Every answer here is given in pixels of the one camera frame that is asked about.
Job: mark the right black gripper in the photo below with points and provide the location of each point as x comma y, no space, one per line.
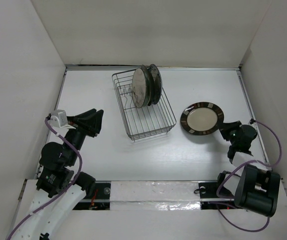
224,130

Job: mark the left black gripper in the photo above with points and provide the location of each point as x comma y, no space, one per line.
80,120

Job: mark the patterned dark rim plate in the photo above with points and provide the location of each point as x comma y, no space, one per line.
201,118

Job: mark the grey rim cream plate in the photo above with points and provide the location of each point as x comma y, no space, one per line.
140,90

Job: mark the brown rim cream plate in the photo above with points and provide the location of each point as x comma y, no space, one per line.
150,86

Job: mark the blue floral plate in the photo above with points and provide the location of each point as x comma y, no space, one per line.
158,83

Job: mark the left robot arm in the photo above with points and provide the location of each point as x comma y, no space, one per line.
62,184

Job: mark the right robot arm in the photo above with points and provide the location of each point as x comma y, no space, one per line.
257,189

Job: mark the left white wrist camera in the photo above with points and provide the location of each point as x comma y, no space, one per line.
58,118

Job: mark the wire dish rack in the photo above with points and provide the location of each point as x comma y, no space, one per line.
146,122

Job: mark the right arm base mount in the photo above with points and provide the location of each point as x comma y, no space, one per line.
207,192

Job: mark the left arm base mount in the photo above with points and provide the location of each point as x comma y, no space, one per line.
98,200

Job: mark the foil taped front rail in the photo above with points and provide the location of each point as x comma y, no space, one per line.
154,196

